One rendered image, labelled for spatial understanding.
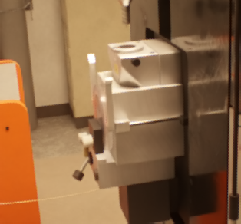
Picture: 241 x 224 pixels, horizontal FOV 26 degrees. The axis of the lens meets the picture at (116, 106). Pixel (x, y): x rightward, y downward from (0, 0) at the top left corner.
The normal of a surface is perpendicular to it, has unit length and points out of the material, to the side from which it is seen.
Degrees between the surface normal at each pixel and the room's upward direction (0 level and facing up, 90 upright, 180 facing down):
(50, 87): 90
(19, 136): 90
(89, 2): 90
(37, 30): 90
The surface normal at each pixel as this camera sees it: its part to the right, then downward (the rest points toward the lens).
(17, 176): 0.21, 0.31
